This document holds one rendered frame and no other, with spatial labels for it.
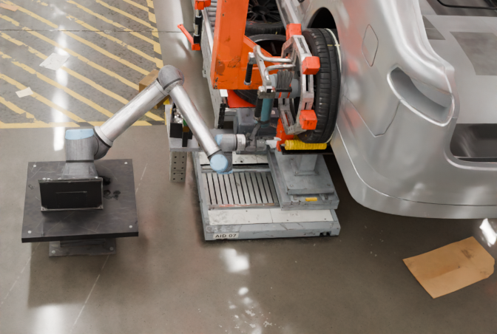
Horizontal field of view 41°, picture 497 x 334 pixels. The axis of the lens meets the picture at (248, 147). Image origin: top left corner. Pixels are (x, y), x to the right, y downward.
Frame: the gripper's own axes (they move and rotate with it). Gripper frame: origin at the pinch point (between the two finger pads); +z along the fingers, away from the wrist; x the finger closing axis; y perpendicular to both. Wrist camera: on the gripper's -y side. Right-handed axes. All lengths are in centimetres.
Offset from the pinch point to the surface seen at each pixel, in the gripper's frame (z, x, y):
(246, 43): -11, -31, -63
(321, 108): 16.5, 28.3, -12.8
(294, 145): 12.8, -13.1, 2.3
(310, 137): 15.8, 10.1, 0.4
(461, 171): 56, 99, 26
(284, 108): 9.7, -22.6, -21.3
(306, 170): 27, -40, 15
